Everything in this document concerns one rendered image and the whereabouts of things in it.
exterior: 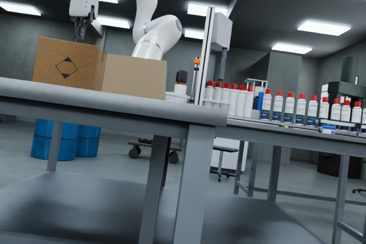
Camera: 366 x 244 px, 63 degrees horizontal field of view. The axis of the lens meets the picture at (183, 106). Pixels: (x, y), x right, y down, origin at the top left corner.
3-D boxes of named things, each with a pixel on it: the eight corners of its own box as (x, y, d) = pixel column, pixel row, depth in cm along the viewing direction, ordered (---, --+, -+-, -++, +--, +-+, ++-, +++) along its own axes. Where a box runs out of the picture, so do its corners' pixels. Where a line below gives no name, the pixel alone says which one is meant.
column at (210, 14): (199, 119, 179) (214, 10, 183) (200, 119, 174) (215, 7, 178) (192, 117, 179) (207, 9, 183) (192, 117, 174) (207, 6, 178)
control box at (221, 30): (229, 50, 190) (232, 22, 191) (217, 42, 175) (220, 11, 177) (214, 51, 195) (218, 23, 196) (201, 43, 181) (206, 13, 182)
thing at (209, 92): (210, 113, 194) (214, 81, 195) (211, 113, 189) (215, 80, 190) (202, 111, 194) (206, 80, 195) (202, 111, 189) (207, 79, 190)
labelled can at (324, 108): (328, 129, 190) (331, 97, 191) (319, 128, 190) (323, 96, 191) (323, 129, 195) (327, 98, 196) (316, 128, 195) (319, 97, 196)
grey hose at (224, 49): (223, 82, 184) (227, 49, 186) (224, 81, 181) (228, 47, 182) (217, 81, 184) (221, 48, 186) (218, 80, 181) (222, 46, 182)
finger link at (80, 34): (91, 20, 104) (88, 40, 104) (85, 20, 105) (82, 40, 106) (84, 18, 101) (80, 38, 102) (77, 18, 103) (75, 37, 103)
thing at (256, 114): (258, 120, 208) (263, 84, 209) (263, 120, 195) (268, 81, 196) (238, 117, 207) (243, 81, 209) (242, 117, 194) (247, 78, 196)
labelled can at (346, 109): (349, 132, 192) (352, 101, 194) (346, 131, 189) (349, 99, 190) (340, 131, 196) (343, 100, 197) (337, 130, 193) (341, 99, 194)
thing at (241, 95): (242, 117, 194) (245, 86, 195) (243, 117, 189) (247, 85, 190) (233, 116, 194) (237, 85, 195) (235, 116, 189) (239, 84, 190)
